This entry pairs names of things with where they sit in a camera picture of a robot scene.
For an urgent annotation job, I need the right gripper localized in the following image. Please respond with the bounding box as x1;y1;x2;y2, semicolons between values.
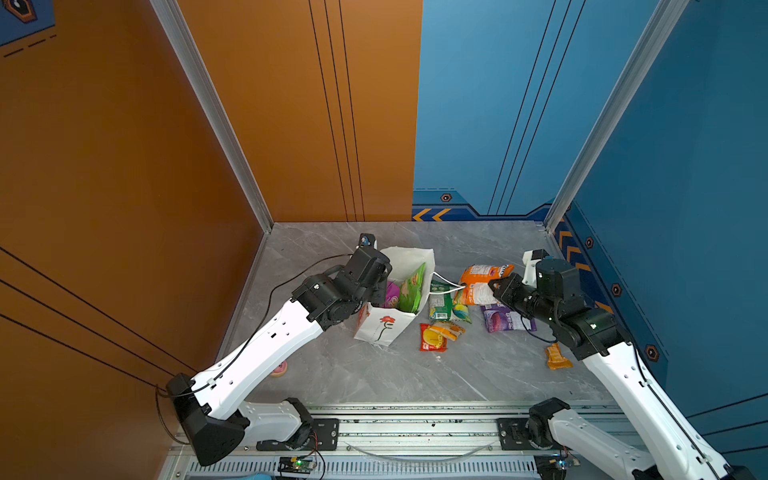
485;272;559;327

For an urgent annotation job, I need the magenta grape snack bag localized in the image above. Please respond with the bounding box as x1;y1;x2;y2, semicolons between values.
384;281;401;309

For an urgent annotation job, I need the green snack bag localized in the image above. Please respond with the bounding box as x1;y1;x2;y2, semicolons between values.
397;263;426;314

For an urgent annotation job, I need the white paper bag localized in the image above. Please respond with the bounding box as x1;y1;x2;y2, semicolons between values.
354;247;439;347

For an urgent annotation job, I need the orange white snack bag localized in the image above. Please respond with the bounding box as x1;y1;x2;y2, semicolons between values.
457;264;514;306

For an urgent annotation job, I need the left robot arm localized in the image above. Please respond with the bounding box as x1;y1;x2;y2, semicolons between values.
156;234;392;466

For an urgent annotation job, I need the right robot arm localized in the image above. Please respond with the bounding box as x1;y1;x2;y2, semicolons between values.
488;250;753;479

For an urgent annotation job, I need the purple snack packet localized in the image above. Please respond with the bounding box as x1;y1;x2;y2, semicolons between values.
481;304;537;333

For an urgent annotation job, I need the small orange snack packet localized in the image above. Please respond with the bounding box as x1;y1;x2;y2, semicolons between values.
546;343;573;371

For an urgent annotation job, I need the green white snack packet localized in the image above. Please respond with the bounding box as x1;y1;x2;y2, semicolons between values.
428;280;471;324

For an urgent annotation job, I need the red yellow snack packet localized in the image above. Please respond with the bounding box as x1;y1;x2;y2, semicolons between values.
420;321;466;352

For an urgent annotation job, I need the pink pig toy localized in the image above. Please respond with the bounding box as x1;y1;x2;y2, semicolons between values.
270;361;288;378

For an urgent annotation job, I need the green circuit board right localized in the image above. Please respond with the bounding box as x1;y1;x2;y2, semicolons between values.
534;456;581;480

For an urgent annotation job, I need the green circuit board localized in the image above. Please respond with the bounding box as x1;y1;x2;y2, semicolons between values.
534;456;581;480
277;456;318;475

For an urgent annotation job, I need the green circuit board left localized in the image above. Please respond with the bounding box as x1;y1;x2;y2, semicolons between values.
277;456;318;475

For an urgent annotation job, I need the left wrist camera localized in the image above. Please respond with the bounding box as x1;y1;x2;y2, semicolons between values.
358;233;378;249

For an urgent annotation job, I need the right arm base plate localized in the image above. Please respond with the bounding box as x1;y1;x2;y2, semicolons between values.
496;417;565;450

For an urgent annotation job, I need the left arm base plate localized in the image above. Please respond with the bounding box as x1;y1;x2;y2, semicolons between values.
256;418;340;452

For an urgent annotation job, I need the aluminium frame rail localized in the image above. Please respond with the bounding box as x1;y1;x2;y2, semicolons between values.
159;402;646;479

